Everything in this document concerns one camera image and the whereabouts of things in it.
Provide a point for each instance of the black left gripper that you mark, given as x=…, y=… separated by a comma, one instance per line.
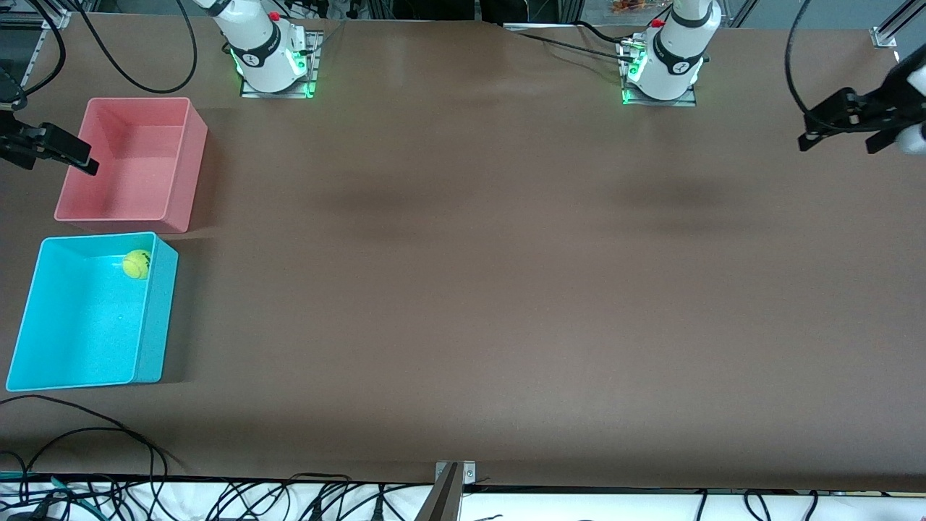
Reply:
x=884, y=103

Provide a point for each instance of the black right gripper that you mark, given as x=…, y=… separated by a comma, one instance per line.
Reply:
x=16, y=140

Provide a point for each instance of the yellow tennis ball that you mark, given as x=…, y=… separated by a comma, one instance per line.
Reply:
x=136, y=264

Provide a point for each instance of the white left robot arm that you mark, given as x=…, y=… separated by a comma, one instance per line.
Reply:
x=673, y=58

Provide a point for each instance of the pink plastic bin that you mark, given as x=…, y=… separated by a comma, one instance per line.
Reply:
x=123, y=174

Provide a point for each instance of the blue plastic bin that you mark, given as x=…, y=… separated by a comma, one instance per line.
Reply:
x=87, y=333

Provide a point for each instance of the aluminium frame corner profile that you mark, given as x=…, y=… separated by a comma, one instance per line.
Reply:
x=886, y=35

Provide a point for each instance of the aluminium frame with bracket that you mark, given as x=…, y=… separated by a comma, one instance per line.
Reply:
x=56, y=19

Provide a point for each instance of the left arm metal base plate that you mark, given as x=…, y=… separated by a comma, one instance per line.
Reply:
x=687, y=102

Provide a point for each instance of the small metal edge bracket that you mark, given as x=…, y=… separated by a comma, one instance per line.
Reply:
x=469, y=472

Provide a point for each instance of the grey metal post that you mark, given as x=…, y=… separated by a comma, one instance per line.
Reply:
x=441, y=499

